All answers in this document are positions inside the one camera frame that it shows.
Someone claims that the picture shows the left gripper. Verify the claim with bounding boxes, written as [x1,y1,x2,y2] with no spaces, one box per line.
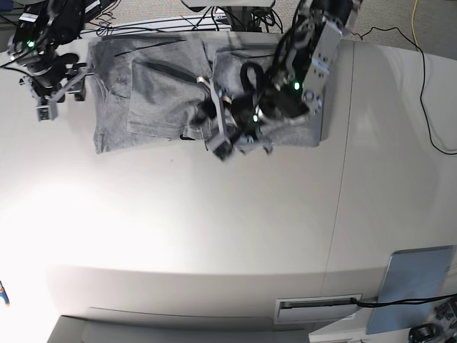
[189,76,273,154]

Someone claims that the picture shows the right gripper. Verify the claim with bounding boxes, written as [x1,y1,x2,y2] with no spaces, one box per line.
[19,52,92,107]

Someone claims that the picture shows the grey T-shirt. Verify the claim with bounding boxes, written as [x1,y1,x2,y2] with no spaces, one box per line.
[87,37,322,154]

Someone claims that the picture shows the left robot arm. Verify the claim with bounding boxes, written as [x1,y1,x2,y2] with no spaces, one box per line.
[191,1,361,160]

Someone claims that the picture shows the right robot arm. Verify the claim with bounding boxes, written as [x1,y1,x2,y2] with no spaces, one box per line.
[1,1,102,106]

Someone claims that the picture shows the blue orange tool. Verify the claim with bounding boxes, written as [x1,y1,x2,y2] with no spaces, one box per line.
[0,282,10,307]

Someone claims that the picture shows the blue-grey tablet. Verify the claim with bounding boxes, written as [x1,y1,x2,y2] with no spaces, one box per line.
[366,246,454,335]

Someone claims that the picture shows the black device bottom right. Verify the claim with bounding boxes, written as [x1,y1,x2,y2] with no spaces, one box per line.
[408,323,445,343]

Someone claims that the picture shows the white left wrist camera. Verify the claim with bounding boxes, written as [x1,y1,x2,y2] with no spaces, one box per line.
[206,137,234,161]

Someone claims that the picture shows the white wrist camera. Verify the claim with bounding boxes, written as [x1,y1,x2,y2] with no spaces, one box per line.
[36,103,58,121]
[206,137,234,161]

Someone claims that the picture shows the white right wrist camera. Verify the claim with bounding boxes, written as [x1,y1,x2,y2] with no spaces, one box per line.
[36,103,58,121]

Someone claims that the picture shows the black camera stand base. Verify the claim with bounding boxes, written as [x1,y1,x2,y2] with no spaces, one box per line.
[181,0,285,34]

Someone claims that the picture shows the black cable on table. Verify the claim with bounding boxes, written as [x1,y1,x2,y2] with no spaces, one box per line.
[351,26,457,156]

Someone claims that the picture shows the yellow cable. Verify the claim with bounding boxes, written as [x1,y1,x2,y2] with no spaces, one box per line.
[410,0,421,47]

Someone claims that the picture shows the black tablet cable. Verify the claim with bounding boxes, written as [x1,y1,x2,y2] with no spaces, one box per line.
[351,294,457,309]

